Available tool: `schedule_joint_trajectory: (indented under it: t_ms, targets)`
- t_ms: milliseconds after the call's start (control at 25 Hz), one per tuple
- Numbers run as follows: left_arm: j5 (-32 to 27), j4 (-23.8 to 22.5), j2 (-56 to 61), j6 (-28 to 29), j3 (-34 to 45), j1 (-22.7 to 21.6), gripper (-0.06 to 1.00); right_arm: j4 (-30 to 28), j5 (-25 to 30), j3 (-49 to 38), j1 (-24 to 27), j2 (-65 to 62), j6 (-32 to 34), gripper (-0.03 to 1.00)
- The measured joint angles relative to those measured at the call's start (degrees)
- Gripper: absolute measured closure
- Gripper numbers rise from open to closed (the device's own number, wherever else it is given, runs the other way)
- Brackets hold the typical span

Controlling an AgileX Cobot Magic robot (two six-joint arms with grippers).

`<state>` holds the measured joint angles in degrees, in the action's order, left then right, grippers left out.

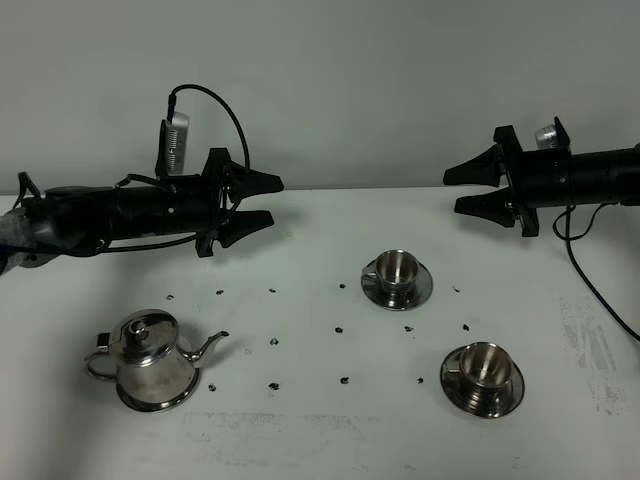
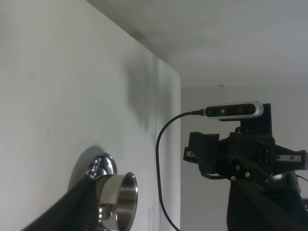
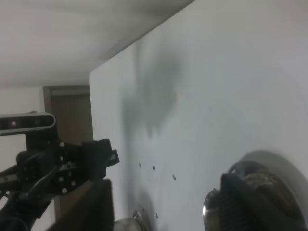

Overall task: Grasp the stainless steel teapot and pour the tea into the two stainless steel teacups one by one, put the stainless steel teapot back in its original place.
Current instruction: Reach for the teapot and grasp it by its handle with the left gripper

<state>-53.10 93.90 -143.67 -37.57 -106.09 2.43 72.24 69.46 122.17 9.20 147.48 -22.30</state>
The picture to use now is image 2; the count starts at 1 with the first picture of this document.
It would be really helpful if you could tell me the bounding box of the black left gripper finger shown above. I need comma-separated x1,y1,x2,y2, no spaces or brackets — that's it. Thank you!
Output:
24,179,99,231

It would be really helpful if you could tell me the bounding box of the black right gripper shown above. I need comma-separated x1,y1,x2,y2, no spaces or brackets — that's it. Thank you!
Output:
184,103,308,180

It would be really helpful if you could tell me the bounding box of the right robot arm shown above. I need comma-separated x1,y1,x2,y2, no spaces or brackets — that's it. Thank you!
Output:
183,102,308,231

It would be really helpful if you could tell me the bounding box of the near stainless steel teacup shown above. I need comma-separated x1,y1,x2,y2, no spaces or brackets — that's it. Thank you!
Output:
95,172,138,231

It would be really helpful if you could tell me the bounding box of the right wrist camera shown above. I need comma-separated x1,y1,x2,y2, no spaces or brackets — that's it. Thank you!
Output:
204,101,264,120

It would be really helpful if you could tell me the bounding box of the right camera cable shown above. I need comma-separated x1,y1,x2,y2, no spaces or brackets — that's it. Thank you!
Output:
155,109,205,231

